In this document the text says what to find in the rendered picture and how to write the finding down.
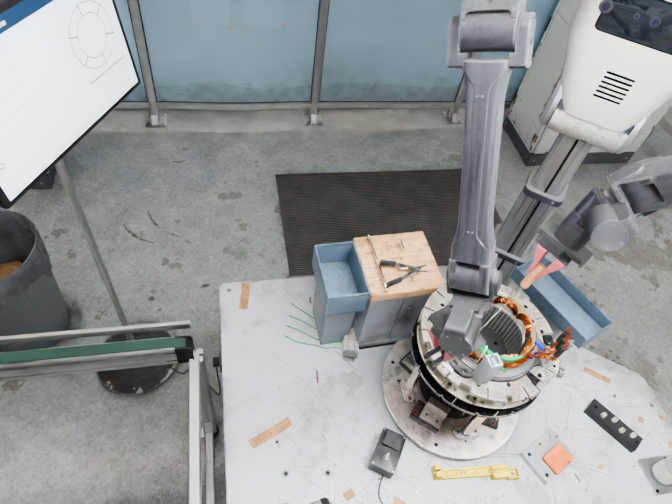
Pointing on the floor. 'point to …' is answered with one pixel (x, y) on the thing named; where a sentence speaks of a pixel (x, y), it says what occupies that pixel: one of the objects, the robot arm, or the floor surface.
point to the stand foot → (120, 382)
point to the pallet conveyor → (41, 364)
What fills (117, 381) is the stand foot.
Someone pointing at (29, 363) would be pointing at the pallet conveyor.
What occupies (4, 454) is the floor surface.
